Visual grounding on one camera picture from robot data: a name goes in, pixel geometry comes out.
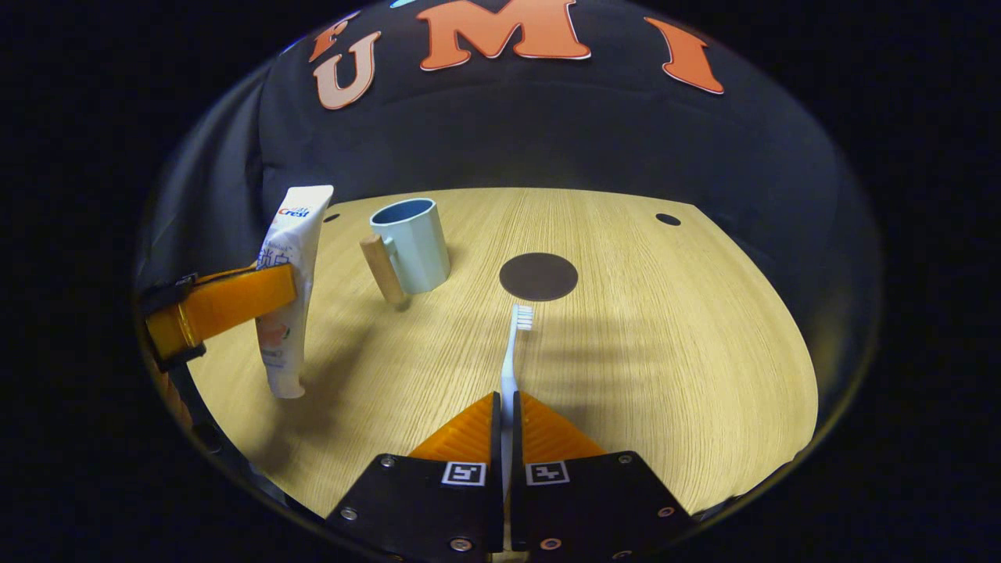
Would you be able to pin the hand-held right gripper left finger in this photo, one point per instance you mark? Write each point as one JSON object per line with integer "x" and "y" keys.
{"x": 422, "y": 508}

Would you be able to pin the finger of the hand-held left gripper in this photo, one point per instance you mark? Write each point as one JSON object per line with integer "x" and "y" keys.
{"x": 235, "y": 301}

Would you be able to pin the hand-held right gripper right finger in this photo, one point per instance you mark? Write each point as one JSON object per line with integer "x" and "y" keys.
{"x": 594, "y": 508}

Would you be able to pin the white toothpaste tube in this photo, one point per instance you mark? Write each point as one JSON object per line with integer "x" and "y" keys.
{"x": 293, "y": 227}

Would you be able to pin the white toothbrush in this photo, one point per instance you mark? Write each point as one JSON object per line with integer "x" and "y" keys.
{"x": 512, "y": 352}

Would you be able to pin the dark brown round coaster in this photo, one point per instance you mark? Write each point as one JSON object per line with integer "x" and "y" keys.
{"x": 539, "y": 277}

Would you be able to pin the black backdrop cloth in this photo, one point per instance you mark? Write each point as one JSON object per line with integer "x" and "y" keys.
{"x": 547, "y": 133}

